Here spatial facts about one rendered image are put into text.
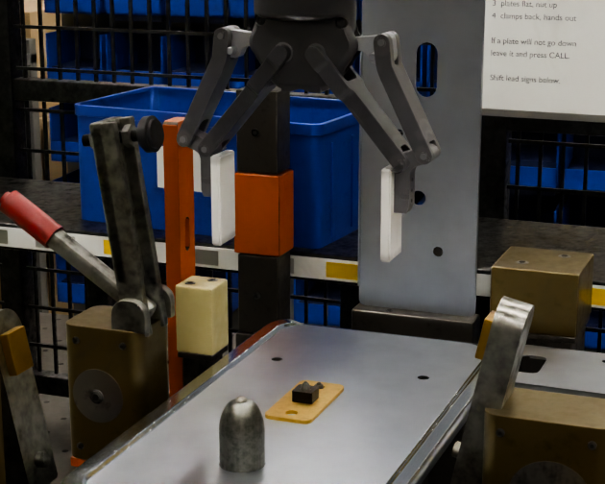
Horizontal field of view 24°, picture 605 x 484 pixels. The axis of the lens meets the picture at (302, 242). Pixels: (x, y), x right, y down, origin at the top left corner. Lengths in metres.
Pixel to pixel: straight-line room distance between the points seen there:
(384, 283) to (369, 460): 0.37
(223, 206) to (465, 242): 0.31
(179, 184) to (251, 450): 0.30
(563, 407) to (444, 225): 0.37
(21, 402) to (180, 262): 0.27
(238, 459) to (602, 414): 0.25
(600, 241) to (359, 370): 0.41
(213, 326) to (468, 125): 0.30
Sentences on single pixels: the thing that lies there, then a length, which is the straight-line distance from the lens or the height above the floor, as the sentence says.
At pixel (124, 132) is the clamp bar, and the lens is 1.10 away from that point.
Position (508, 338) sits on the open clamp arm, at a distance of 0.96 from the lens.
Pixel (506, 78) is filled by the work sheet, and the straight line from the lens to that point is 1.56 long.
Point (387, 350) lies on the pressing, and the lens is 1.22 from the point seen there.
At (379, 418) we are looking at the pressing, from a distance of 1.07.
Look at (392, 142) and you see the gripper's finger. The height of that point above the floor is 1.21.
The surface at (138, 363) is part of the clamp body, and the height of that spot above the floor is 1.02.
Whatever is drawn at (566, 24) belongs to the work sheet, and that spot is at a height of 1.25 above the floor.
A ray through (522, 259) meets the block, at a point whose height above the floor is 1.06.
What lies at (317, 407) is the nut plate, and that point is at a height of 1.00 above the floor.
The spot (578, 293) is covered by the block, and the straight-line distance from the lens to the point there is 1.26.
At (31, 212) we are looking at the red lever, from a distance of 1.16.
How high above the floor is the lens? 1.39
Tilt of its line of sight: 14 degrees down
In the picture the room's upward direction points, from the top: straight up
